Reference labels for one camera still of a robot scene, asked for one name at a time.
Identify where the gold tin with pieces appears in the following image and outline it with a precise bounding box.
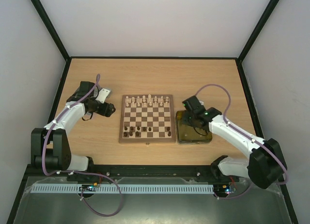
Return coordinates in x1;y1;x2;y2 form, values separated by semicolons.
175;110;213;145

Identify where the wooden chess board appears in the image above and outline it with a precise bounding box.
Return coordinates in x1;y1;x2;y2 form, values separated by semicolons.
119;94;176;145

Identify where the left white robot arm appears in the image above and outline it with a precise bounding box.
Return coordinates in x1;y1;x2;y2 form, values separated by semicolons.
31;81;116;176

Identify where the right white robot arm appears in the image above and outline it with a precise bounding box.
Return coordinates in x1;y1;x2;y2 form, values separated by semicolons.
182;96;287;189

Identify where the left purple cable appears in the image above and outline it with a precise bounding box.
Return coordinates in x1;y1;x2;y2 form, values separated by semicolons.
40;74;123;216

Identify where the purple cable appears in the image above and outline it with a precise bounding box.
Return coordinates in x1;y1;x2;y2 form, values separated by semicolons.
40;74;123;216
195;83;290;200

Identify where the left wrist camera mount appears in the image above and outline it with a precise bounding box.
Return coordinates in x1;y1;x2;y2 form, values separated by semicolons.
96;88;111;104

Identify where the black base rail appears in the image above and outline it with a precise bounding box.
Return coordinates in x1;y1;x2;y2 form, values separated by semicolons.
25;164;281;183

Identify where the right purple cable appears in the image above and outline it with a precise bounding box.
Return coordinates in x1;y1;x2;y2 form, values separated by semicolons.
195;83;290;200

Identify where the white slotted cable duct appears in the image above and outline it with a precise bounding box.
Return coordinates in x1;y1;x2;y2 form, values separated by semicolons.
31;183;214;194

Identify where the black enclosure frame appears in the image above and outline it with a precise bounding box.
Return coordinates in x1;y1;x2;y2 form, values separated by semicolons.
4;0;300;224

